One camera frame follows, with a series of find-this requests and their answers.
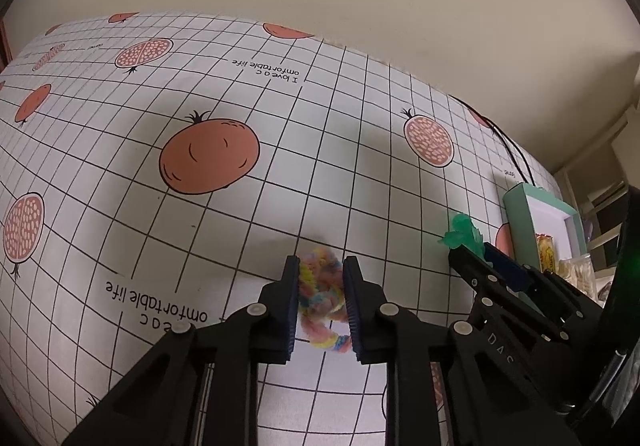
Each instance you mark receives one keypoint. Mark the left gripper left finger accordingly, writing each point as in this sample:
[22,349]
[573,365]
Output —
[291,294]

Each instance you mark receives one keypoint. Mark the yellow rice cracker packet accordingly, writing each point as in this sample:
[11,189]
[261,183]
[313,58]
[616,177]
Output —
[546,252]

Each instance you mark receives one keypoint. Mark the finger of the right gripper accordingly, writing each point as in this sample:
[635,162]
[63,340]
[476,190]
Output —
[545,290]
[486,283]

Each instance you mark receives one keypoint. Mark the cotton swab bag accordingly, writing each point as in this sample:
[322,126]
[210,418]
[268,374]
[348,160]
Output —
[578,271]

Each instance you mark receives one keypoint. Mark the pastel rainbow scrunchie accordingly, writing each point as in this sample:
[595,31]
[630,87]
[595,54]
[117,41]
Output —
[321,299]

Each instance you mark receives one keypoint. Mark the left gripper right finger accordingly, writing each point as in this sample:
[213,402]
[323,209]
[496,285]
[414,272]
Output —
[353,282]

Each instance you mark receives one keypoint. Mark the white wooden shelf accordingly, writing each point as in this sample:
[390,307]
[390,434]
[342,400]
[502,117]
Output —
[596,180]

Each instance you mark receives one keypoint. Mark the teal shallow box tray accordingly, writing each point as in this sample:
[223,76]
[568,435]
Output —
[533,211]

